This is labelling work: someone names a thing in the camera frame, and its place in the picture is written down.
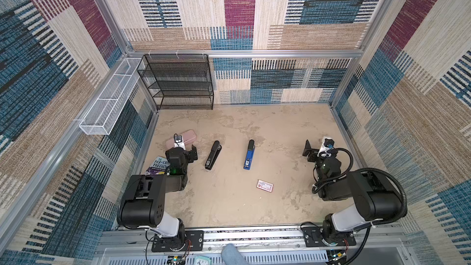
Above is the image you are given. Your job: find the grey rounded object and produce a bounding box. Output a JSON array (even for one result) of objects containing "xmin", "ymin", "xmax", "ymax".
[{"xmin": 221, "ymin": 244, "xmax": 248, "ymax": 265}]

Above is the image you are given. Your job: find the purple paperback book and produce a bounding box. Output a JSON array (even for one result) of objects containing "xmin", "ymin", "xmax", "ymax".
[{"xmin": 145, "ymin": 157, "xmax": 170, "ymax": 175}]

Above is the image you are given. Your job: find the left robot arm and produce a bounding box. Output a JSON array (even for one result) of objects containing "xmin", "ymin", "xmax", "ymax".
[{"xmin": 117, "ymin": 146, "xmax": 197, "ymax": 251}]

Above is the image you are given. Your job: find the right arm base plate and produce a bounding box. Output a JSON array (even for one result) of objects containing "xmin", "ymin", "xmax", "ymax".
[{"xmin": 300, "ymin": 225, "xmax": 357, "ymax": 248}]

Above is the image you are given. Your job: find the red white staple box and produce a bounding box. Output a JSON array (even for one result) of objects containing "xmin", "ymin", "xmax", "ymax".
[{"xmin": 256, "ymin": 180, "xmax": 274, "ymax": 193}]

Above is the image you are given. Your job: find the pink pencil case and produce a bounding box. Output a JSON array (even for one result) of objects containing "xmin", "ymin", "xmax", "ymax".
[{"xmin": 166, "ymin": 130, "xmax": 197, "ymax": 150}]

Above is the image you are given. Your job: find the white wire basket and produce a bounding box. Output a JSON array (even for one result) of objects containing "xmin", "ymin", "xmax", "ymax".
[{"xmin": 79, "ymin": 58, "xmax": 141, "ymax": 136}]

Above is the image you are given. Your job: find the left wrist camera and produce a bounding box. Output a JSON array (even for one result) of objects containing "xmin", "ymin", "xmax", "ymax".
[{"xmin": 173, "ymin": 134, "xmax": 186, "ymax": 149}]

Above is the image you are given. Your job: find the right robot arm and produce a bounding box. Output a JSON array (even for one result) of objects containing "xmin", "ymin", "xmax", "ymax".
[{"xmin": 302, "ymin": 137, "xmax": 407, "ymax": 246}]

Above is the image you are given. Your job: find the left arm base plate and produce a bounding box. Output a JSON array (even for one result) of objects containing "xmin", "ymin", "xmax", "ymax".
[{"xmin": 151, "ymin": 230, "xmax": 204, "ymax": 253}]

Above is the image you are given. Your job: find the teal electronics box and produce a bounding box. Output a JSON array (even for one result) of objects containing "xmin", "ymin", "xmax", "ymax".
[{"xmin": 193, "ymin": 255, "xmax": 212, "ymax": 265}]

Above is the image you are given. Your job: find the black mesh shelf rack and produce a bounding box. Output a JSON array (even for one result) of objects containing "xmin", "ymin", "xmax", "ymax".
[{"xmin": 137, "ymin": 54, "xmax": 214, "ymax": 110}]

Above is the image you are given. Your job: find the black stapler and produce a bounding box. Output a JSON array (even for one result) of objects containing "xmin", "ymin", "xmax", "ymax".
[{"xmin": 204, "ymin": 141, "xmax": 222, "ymax": 171}]

